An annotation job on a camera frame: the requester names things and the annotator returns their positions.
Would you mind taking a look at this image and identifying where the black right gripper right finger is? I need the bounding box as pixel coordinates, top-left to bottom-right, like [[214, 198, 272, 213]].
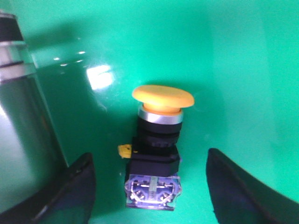
[[206, 148, 299, 224]]

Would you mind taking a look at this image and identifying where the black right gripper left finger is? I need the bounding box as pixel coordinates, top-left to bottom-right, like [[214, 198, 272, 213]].
[[0, 153, 96, 224]]

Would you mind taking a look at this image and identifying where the yellow mushroom push button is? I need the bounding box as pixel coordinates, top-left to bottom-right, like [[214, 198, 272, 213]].
[[118, 84, 195, 211]]

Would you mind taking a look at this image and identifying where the green conveyor belt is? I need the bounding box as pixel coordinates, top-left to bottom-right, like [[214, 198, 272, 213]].
[[0, 0, 299, 224]]

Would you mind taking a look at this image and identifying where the aluminium conveyor front rail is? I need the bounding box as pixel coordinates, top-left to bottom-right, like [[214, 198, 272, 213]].
[[0, 12, 67, 211]]

